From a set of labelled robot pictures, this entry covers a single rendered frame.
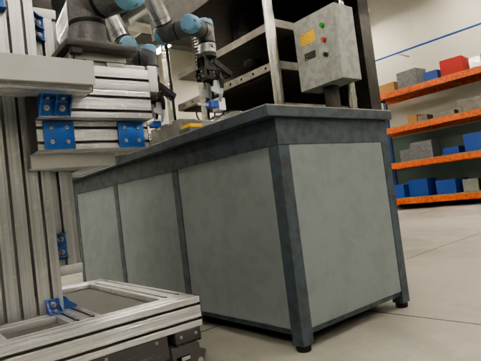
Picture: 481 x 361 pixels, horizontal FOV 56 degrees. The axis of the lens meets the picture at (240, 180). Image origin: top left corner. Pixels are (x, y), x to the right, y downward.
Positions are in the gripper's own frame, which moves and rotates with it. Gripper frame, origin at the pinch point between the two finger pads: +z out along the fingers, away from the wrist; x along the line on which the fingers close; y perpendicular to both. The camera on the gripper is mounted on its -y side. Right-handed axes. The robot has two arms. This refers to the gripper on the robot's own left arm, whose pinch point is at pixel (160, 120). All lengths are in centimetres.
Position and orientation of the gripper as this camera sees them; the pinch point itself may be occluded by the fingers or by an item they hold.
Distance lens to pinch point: 215.5
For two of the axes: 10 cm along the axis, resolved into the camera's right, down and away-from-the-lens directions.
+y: -7.7, 0.6, -6.3
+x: 6.2, -1.1, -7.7
